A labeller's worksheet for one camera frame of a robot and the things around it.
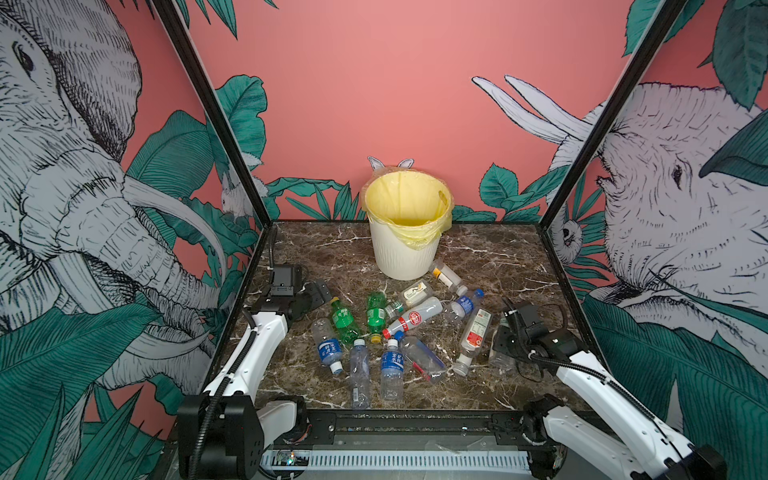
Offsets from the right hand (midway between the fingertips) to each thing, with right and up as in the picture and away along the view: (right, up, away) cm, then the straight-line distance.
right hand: (496, 337), depth 81 cm
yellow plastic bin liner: (-20, +40, +23) cm, 50 cm away
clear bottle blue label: (-47, -3, +1) cm, 47 cm away
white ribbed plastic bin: (-27, +21, +12) cm, 36 cm away
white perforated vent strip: (-27, -27, -11) cm, 39 cm away
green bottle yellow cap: (-44, +3, +7) cm, 44 cm away
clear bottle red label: (-18, +5, +9) cm, 21 cm away
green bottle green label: (-34, +4, +7) cm, 35 cm away
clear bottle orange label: (-9, +15, +21) cm, 28 cm away
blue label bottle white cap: (-29, -10, +1) cm, 31 cm away
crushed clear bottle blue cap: (-20, -8, +7) cm, 23 cm away
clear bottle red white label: (-6, -2, +3) cm, 7 cm away
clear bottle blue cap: (-7, +6, +11) cm, 15 cm away
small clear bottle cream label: (-21, +11, +12) cm, 26 cm away
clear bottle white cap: (-38, -12, +3) cm, 40 cm away
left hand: (-51, +12, +4) cm, 52 cm away
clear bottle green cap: (-1, -6, -3) cm, 7 cm away
